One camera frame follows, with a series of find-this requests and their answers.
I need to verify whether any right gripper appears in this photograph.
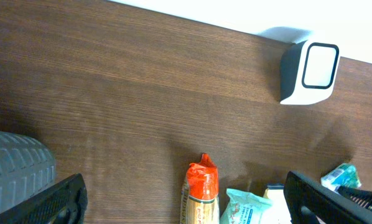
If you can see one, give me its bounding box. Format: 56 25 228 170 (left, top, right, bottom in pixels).
284 171 372 224

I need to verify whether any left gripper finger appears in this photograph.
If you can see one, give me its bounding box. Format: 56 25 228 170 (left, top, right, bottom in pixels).
0 174 88 224

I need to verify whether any cream snack bag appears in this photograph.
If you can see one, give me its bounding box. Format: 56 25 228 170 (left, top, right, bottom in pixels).
263 184 292 224

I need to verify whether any small teal tissue pack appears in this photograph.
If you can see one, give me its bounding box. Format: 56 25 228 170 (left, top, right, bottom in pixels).
320 163 361 192

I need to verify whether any teal wipes pouch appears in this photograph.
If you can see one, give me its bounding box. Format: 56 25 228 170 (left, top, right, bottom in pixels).
220 189 272 224

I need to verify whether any orange spaghetti packet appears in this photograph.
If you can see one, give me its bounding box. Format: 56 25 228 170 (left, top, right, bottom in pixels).
180 153 220 224

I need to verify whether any white barcode scanner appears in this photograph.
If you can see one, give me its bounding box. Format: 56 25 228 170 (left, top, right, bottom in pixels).
280 40 340 105

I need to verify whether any grey plastic mesh basket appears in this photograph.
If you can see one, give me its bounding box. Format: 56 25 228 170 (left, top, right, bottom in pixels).
0 131 56 213

